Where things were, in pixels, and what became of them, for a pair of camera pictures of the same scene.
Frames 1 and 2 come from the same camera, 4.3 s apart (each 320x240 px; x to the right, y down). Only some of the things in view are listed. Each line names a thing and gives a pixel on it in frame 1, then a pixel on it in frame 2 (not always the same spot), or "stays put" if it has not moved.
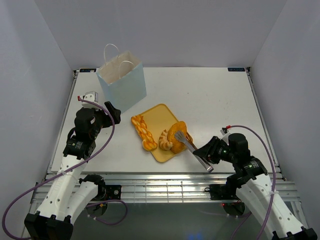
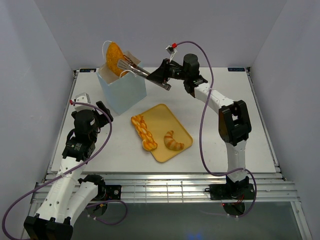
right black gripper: x=208 y=150 -> x=162 y=74
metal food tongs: x=185 y=138 -> x=129 y=65
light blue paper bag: x=122 y=78 stays put
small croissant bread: x=164 y=144 -> x=171 y=143
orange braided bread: x=148 y=142 stays put
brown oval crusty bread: x=178 y=146 -> x=113 y=53
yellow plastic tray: x=158 y=119 stays put
